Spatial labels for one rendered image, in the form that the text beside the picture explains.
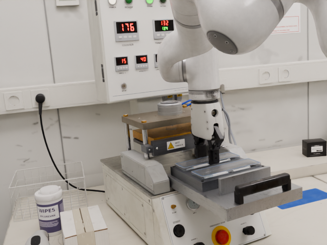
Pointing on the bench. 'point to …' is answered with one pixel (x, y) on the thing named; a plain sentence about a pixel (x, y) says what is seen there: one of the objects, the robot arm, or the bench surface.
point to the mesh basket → (42, 187)
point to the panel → (206, 224)
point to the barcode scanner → (39, 238)
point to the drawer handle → (276, 181)
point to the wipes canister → (49, 209)
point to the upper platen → (162, 132)
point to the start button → (179, 230)
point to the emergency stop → (222, 236)
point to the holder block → (207, 185)
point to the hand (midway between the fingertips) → (207, 155)
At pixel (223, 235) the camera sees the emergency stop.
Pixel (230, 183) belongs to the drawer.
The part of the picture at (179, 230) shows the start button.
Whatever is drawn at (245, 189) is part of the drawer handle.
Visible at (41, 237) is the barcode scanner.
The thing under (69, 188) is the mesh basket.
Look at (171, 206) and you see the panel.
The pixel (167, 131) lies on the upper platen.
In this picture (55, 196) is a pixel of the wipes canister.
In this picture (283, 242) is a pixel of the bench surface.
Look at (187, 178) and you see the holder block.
